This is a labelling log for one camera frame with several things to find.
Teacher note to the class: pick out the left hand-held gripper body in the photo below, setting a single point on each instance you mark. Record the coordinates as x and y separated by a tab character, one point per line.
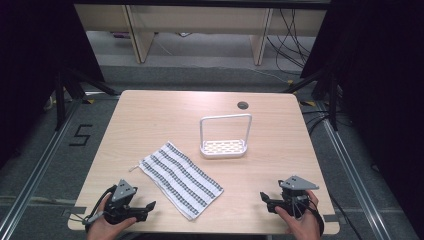
121	195

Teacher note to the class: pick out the black curtain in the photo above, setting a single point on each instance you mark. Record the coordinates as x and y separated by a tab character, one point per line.
383	83
33	66

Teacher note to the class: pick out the beige wooden desk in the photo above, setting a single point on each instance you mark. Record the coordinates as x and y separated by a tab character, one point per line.
200	16

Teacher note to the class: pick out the person's left hand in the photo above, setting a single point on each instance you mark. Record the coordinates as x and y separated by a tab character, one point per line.
101	228

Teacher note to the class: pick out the white metal rack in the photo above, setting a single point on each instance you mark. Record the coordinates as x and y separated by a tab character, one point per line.
223	148

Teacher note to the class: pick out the person's right hand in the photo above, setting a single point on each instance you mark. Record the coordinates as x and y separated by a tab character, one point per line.
305	226

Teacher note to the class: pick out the black metal stand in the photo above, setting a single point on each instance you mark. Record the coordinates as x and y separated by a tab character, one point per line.
60	100
332	100

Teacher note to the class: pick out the aluminium floor rail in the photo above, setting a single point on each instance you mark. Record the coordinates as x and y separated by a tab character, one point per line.
353	173
36	173

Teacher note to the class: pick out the yellow black floor tape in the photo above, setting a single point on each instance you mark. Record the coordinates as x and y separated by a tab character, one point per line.
88	100
308	103

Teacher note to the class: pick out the dark round table grommet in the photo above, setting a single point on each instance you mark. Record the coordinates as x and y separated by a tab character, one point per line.
243	105

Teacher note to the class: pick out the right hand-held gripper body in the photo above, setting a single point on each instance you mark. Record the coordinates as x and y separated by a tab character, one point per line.
296	190

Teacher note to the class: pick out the white striped towel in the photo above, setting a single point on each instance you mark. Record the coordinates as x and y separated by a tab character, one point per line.
181	180

